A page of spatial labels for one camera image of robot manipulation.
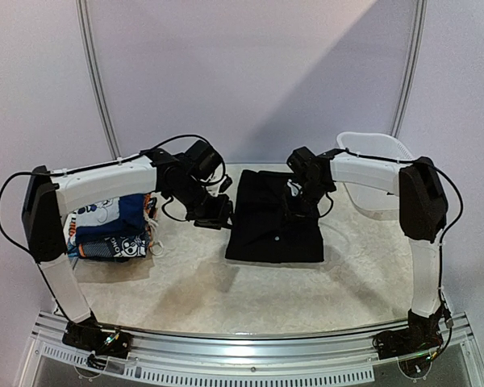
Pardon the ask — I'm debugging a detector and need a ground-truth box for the aluminium front rail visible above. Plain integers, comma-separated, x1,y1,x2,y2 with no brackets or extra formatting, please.
15,312,484,386

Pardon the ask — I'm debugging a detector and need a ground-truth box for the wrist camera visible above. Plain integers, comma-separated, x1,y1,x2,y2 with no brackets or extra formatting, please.
286,180,302,198
219,175,232,194

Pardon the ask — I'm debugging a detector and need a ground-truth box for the left wall aluminium profile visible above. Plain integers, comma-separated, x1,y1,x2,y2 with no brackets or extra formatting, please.
76,0,121,159

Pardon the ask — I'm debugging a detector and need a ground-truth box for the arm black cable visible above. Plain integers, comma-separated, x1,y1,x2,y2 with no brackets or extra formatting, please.
0,133,233,315
318,148,465,323

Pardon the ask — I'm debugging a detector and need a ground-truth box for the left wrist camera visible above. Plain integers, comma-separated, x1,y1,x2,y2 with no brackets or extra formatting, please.
219,175,232,194

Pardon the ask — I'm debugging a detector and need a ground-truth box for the right wall aluminium profile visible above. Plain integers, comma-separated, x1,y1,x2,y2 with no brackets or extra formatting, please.
390,0,428,138

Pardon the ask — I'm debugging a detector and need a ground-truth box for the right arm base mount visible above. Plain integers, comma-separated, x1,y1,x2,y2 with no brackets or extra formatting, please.
372,305,453,380

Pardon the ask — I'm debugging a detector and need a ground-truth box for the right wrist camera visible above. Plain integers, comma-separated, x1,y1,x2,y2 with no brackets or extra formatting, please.
286,180,302,198

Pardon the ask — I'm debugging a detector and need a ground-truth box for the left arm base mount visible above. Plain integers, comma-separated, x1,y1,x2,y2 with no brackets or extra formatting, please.
62,311,134,371

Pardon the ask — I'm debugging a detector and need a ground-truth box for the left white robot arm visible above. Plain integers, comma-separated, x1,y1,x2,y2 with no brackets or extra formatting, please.
22,135,233,350

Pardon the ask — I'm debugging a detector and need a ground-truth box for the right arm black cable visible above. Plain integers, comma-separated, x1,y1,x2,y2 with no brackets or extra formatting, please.
318,148,465,323

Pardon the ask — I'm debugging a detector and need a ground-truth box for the white drawstring cord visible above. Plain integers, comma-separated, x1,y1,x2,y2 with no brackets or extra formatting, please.
144,209,165,256

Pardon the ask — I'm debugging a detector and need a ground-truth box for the wall aluminium profile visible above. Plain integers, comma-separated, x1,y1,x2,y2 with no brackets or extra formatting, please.
76,0,121,159
390,0,428,138

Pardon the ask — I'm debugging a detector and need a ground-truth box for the black garment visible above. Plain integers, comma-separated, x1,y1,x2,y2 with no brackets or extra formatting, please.
225,169,324,264

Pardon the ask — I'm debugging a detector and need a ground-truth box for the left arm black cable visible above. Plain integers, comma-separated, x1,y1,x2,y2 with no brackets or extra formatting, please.
0,133,233,315

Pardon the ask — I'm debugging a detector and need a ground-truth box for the white plastic basket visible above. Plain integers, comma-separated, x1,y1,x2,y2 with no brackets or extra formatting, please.
331,131,413,220

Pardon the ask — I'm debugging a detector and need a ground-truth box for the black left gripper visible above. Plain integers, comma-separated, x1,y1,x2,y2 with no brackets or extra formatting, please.
170,178,238,230

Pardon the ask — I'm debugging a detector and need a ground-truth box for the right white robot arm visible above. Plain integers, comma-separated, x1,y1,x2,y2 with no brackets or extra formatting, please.
286,147,449,320

